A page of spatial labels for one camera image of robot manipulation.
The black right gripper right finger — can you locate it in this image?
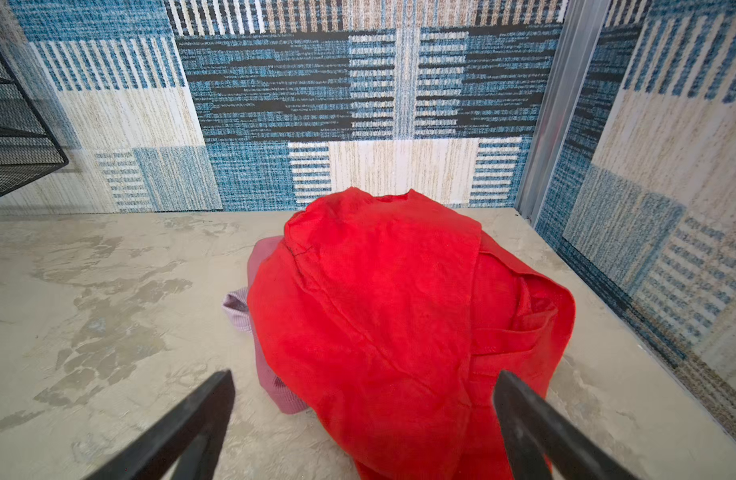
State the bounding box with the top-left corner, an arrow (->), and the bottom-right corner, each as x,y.
492,371 -> 636,480

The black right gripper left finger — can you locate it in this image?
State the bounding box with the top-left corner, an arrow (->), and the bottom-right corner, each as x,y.
89,370 -> 236,479

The light purple cloth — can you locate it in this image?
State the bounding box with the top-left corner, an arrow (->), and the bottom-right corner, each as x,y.
222,287 -> 252,332

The red cloth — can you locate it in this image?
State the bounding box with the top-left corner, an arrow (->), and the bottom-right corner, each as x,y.
258,188 -> 576,479

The dark pink cloth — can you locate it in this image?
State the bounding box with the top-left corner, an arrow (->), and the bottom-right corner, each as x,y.
247,235 -> 309,415

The black wire mesh shelf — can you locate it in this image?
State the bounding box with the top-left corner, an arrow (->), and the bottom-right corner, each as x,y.
0,50 -> 69,198

